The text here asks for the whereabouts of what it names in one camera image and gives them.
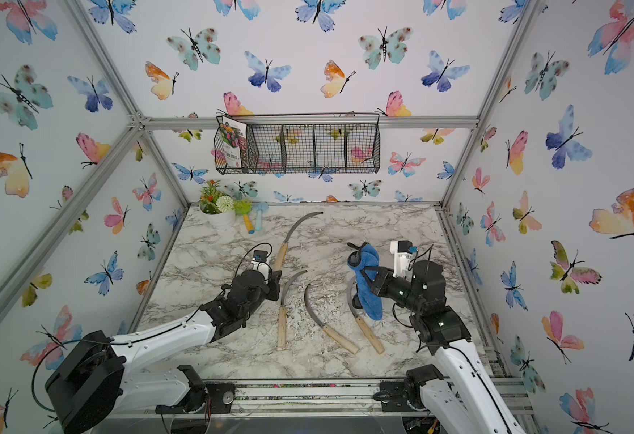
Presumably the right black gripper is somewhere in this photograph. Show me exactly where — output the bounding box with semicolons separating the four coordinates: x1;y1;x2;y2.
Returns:
362;265;427;320

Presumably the blue rag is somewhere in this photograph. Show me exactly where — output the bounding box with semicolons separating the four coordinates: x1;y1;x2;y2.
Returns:
347;242;383;321

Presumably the sickle wooden handle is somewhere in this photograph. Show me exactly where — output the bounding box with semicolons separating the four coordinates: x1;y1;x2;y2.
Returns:
303;283;362;356
276;269;308;351
271;210;324;272
346;284;386;356

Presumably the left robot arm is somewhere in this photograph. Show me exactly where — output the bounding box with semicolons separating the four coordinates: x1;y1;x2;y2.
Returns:
45;269;282;433

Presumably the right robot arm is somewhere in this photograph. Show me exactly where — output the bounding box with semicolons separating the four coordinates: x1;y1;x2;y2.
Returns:
347;241;524;433

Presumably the green yellow toy brush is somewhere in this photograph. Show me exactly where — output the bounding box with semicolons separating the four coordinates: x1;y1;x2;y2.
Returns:
234;200;255;234

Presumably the light blue toy tool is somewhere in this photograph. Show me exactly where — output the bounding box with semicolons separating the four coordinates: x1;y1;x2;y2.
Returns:
253;202;268;231

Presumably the potted artificial plant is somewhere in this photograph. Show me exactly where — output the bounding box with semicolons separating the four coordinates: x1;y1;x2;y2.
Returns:
199;180;236;233

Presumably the colourful booklet in basket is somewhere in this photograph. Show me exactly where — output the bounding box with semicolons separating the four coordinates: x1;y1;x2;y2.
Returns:
219;117;248;168

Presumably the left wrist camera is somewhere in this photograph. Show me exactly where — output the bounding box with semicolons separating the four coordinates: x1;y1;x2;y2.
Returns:
251;250;272;280

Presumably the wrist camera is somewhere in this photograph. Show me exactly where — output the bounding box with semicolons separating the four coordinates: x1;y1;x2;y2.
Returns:
251;250;272;280
389;241;418;280

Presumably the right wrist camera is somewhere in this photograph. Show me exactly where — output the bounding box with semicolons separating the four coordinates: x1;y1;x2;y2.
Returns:
389;241;418;280

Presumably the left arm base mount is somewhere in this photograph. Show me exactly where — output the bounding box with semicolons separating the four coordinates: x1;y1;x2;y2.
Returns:
155;365;237;416

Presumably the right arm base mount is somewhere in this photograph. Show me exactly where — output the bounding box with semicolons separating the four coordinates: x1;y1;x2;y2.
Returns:
372;365;445;412

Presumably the aluminium front rail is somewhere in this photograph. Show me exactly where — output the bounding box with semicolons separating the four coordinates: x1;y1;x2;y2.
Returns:
75;378;535;420

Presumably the black wire basket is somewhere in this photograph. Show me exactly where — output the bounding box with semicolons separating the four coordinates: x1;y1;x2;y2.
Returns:
211;112;381;175

